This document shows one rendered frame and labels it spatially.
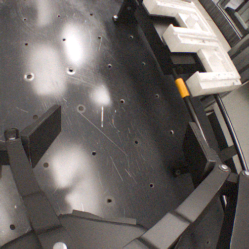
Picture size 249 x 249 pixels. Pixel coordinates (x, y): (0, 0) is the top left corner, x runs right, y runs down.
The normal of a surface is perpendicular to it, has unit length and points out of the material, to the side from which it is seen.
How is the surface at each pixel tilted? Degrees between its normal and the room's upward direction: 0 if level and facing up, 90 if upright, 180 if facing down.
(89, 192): 0
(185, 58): 0
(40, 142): 72
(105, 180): 0
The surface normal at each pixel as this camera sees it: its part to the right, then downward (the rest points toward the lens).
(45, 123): 0.99, 0.13
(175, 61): 0.34, -0.35
